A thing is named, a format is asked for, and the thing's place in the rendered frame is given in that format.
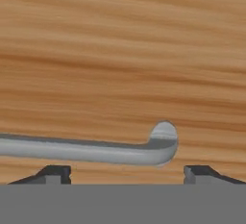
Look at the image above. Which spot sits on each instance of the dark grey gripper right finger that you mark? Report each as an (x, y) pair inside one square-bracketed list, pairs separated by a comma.
[(200, 174)]

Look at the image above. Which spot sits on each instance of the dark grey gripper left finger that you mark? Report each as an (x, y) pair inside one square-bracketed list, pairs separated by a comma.
[(54, 174)]

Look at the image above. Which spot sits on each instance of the wooden cabinet door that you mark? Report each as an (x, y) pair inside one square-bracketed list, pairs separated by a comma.
[(121, 58)]

